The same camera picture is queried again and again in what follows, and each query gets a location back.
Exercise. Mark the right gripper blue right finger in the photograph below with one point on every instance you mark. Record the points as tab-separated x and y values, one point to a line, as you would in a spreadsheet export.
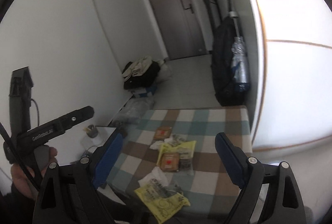
233	159

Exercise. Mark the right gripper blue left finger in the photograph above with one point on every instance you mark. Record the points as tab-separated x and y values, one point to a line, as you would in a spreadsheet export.
104	157

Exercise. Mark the small printed wrapper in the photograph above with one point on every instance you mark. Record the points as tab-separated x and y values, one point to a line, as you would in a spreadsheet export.
177	140

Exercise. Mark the yellow noodle wrapper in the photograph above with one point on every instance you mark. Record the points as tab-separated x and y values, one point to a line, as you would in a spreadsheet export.
163	202
186	150

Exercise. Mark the person's left hand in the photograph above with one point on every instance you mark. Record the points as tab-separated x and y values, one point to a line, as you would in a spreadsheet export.
20	182

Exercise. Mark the grey cup with sticks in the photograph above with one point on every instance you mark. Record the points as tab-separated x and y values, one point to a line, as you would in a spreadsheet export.
91	131

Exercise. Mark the brown heart packet near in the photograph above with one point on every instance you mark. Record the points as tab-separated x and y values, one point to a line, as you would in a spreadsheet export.
169	162

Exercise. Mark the brown heart packet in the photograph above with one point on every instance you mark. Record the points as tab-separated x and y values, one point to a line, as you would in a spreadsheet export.
162	133
169	162

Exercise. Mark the black hanging bag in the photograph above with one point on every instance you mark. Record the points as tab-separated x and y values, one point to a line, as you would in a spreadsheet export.
222	76

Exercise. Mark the grey plastic parcel bag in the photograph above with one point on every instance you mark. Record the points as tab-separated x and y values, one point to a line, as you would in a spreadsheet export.
133	111

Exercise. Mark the brown heart packet far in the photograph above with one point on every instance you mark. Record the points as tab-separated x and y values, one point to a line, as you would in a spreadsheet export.
162	133

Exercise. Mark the silver folded umbrella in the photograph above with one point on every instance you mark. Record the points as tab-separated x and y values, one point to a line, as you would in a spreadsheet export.
239	64

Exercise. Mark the blue white cardboard box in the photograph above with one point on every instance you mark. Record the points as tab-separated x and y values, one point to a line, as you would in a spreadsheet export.
144	92

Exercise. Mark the pile of clothes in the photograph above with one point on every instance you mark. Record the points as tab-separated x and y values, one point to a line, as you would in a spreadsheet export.
141	73

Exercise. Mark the white plastic bag by clothes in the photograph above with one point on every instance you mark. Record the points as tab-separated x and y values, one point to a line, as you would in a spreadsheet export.
165	72

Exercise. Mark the grey door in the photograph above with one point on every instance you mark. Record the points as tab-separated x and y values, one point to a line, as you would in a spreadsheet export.
179	28

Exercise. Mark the black wall device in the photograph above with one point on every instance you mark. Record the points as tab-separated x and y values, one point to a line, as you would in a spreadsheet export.
20	100

